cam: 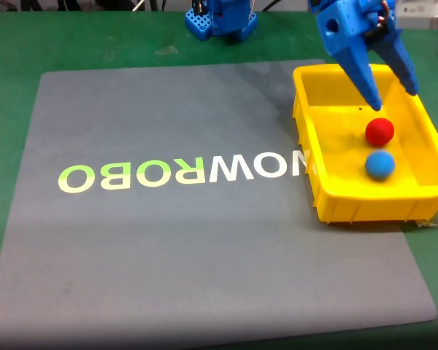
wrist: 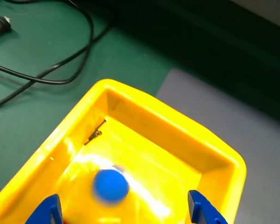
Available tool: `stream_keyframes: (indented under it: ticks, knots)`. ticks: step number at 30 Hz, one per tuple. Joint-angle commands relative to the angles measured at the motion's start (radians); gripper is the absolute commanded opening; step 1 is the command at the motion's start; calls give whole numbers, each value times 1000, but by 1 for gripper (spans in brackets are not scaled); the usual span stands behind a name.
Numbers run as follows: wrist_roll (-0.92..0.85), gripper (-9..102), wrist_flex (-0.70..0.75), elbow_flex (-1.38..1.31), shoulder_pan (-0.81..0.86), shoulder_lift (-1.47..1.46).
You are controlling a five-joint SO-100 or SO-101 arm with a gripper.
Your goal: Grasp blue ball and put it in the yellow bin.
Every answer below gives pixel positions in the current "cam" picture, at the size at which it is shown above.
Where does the blue ball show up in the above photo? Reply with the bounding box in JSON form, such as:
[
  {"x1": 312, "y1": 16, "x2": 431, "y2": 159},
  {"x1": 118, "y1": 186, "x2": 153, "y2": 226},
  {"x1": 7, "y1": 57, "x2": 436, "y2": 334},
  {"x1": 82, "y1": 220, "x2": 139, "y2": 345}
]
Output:
[{"x1": 364, "y1": 150, "x2": 396, "y2": 182}]

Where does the red ball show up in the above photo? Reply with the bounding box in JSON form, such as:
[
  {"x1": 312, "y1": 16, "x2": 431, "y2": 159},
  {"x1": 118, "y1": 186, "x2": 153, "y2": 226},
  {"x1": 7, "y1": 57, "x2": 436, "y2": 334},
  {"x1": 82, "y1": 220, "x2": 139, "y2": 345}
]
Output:
[{"x1": 364, "y1": 117, "x2": 395, "y2": 147}]

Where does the yellow plastic bin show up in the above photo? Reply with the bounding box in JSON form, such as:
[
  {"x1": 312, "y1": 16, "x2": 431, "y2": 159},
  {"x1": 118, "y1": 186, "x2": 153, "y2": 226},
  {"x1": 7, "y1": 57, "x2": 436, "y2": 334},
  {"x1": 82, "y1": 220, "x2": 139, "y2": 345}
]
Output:
[{"x1": 292, "y1": 63, "x2": 438, "y2": 224}]

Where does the grey box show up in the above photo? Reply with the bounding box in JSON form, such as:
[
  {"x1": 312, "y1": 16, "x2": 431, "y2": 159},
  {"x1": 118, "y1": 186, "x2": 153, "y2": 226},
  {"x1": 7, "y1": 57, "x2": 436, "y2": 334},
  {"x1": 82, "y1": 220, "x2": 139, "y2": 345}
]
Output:
[{"x1": 397, "y1": 0, "x2": 438, "y2": 31}]

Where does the clear plastic scrap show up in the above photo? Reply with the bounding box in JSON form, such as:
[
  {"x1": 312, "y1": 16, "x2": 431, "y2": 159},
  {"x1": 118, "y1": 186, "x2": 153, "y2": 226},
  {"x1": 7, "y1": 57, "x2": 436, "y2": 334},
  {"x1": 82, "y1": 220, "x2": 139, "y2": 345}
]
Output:
[{"x1": 415, "y1": 212, "x2": 438, "y2": 230}]

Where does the grey mat with lettering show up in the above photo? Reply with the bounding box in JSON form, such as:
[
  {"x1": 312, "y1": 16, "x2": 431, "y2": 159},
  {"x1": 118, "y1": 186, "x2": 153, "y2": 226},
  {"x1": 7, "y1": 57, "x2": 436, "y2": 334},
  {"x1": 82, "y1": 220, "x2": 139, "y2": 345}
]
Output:
[{"x1": 0, "y1": 58, "x2": 438, "y2": 349}]

